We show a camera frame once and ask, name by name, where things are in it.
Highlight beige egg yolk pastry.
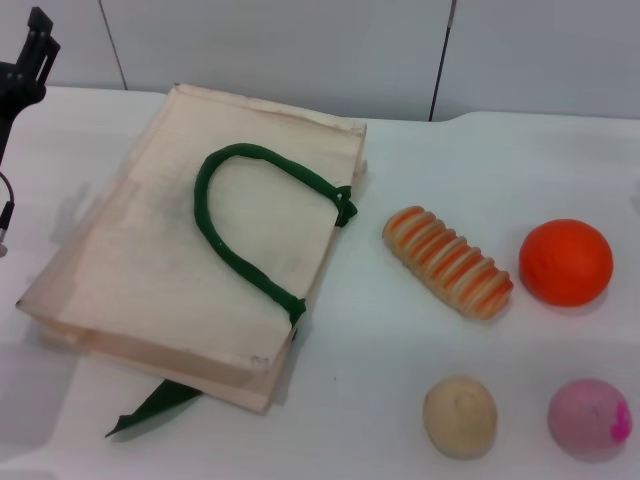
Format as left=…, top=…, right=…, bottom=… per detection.
left=422, top=374, right=499, bottom=460

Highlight cream tote bag green handles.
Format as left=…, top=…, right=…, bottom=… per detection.
left=14, top=82, right=371, bottom=440

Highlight pink round pastry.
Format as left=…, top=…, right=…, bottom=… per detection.
left=546, top=378, right=633, bottom=461

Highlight round orange bun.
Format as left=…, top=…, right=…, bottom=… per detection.
left=518, top=218, right=615, bottom=308

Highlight orange striped bread roll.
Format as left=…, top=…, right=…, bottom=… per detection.
left=382, top=204, right=515, bottom=321

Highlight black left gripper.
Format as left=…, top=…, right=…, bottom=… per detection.
left=0, top=6, right=62, bottom=167

